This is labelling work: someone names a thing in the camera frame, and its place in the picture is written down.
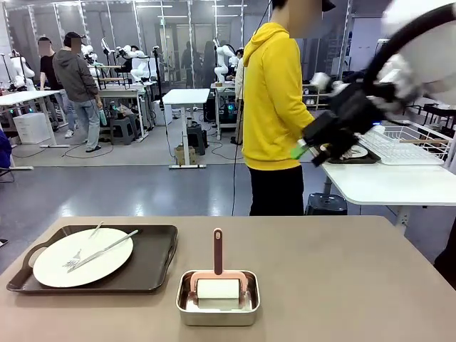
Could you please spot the person in grey hoodie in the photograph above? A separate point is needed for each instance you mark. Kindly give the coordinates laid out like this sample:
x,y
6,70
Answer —
x,y
75,78

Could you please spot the dark stool under desk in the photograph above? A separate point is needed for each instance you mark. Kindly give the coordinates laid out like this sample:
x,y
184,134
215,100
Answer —
x,y
197,139

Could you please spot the small white standing desk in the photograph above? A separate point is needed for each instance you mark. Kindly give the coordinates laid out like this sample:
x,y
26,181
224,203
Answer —
x,y
185,96

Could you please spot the white robot on desk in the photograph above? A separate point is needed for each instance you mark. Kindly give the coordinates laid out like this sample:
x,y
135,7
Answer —
x,y
137,64

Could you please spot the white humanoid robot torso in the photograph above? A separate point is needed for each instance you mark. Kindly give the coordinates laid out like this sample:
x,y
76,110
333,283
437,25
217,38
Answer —
x,y
21,71

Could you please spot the silver table knife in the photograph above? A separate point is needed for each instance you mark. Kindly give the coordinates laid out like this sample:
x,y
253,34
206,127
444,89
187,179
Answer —
x,y
107,249

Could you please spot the large white round plate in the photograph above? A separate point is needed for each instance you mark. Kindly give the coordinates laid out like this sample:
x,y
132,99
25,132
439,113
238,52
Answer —
x,y
360,152
53,267

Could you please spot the black plastic stool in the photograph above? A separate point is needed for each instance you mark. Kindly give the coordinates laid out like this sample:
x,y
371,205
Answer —
x,y
326,204

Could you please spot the metal table with computer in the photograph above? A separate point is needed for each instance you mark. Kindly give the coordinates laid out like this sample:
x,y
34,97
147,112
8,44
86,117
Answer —
x,y
226,107

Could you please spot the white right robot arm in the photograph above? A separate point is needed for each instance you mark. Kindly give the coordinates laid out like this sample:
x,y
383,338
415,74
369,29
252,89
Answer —
x,y
427,64

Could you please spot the long white lab desk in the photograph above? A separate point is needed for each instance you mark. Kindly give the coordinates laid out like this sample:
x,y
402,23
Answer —
x,y
28,95

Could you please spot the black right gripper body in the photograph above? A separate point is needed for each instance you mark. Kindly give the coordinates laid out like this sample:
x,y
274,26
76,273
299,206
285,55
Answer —
x,y
331,133

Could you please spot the person in black t-shirt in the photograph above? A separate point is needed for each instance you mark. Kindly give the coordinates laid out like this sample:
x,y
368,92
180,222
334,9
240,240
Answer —
x,y
46,67

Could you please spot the grey plastic stool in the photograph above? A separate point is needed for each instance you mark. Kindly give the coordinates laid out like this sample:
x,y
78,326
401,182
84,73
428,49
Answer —
x,y
123,130

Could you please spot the silver fork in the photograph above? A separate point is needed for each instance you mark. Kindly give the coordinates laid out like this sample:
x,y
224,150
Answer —
x,y
73,261

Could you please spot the dark brown serving tray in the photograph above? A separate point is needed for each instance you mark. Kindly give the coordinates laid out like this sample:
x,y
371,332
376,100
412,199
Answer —
x,y
370,159
153,256

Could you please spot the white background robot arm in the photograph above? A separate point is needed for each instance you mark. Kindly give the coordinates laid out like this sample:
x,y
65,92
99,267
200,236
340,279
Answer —
x,y
222,60

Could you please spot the cardboard box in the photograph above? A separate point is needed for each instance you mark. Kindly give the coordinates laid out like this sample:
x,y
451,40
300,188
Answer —
x,y
185,156

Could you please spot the white side table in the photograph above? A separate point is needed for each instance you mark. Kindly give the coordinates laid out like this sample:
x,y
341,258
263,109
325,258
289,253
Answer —
x,y
392,185

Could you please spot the low shoe shelf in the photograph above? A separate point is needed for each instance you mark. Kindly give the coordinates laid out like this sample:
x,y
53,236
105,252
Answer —
x,y
315,96

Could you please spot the rectangular stainless steel container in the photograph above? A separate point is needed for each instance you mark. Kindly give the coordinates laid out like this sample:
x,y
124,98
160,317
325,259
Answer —
x,y
217,318

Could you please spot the person's right forearm yellow sleeve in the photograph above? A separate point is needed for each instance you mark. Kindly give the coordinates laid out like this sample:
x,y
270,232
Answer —
x,y
305,117

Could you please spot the white drawer cabinet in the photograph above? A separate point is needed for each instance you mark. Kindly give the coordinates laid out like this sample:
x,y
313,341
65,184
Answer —
x,y
32,128

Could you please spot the pink lint roller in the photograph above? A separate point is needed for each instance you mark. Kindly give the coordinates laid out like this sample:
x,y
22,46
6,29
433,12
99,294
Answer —
x,y
217,256

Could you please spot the person in yellow hoodie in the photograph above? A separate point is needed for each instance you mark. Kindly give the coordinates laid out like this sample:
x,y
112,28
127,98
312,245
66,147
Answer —
x,y
270,107

